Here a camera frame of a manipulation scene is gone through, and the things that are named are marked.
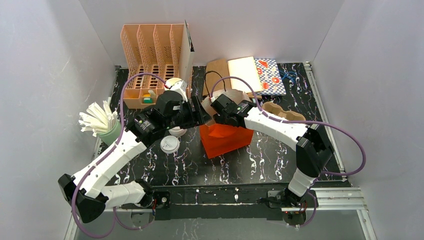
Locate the brown pulp cup carrier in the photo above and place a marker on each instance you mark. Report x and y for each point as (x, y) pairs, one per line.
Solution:
(277, 110)

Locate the blue checkered paper bag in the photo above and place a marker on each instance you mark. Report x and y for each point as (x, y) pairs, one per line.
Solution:
(269, 77)

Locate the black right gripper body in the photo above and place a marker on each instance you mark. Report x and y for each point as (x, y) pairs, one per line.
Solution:
(213, 108)

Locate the green paper cup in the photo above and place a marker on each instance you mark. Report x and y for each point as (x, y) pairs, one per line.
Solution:
(112, 135)

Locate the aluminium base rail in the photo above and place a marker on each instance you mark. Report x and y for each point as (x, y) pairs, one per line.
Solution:
(324, 198)

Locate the pink desk organizer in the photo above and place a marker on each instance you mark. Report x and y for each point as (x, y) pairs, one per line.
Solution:
(164, 51)

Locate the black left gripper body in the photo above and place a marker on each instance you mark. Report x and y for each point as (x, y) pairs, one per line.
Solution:
(193, 110)

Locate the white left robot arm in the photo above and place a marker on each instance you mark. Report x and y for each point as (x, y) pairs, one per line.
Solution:
(87, 191)

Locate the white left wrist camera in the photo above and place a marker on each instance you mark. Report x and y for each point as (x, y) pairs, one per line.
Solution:
(177, 85)

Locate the white lid stack upper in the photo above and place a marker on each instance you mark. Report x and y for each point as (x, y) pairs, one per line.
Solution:
(177, 131)

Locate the orange paper bag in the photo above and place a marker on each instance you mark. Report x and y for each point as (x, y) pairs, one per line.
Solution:
(218, 139)

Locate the cream paper bag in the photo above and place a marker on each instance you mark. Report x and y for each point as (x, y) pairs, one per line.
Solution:
(245, 68)

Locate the green stamp box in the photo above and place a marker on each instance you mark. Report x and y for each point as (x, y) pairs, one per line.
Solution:
(147, 100)

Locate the white wrapped straws bundle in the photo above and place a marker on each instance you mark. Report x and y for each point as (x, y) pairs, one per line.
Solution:
(98, 119)

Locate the blue rubber bands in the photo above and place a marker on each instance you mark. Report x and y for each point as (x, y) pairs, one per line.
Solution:
(290, 75)

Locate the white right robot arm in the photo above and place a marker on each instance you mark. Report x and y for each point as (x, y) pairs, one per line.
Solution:
(309, 141)

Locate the translucent white bottle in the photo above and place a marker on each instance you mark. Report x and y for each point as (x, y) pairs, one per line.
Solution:
(152, 93)

